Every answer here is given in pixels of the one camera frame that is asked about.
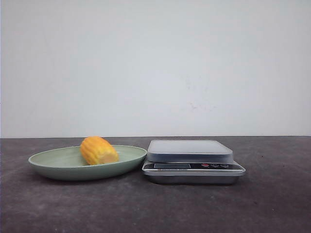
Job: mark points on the green oval plate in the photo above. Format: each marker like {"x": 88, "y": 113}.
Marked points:
{"x": 67, "y": 164}

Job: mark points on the silver digital kitchen scale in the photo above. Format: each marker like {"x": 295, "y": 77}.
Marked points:
{"x": 191, "y": 162}

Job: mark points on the yellow corn cob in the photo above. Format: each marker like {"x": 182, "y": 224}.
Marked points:
{"x": 96, "y": 150}

